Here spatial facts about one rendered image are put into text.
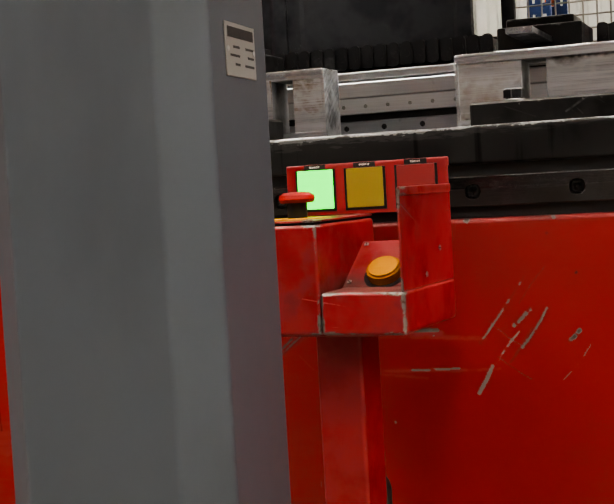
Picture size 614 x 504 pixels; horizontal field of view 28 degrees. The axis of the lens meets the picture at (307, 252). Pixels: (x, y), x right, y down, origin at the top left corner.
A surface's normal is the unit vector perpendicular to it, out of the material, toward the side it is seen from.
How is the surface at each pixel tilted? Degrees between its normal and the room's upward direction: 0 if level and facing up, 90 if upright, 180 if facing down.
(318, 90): 90
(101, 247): 90
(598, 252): 90
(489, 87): 90
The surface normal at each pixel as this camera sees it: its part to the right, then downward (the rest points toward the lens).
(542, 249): -0.35, 0.07
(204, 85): 0.47, 0.02
